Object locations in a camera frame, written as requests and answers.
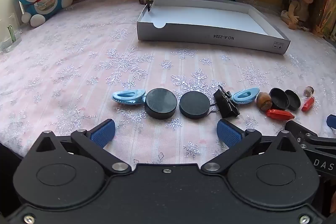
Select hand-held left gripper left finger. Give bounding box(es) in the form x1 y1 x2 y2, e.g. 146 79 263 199
34 119 132 175

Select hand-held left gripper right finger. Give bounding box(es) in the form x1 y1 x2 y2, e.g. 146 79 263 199
201 119 303 174

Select large black binder clip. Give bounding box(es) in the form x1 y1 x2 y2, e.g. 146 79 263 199
210 85 240 119

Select clear plastic dome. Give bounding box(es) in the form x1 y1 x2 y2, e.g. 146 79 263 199
297 86 314 100

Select blue plastic clip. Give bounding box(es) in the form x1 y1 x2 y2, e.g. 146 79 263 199
112 89 146 104
232 88 260 104

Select black round puck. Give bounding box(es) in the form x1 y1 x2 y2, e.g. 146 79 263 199
179 91 211 119
144 88 178 120

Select brown acorn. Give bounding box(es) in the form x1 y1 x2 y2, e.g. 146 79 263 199
256 92 273 111

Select white cardboard box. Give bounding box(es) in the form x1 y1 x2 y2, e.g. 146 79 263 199
136 0 291 56

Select pink snowflake tablecloth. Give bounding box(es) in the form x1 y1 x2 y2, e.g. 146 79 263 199
0 0 336 177

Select shiny colourful folders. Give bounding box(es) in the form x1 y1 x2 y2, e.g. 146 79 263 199
319 0 336 42

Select clear glass cup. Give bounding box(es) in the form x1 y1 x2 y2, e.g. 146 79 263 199
0 13 23 52

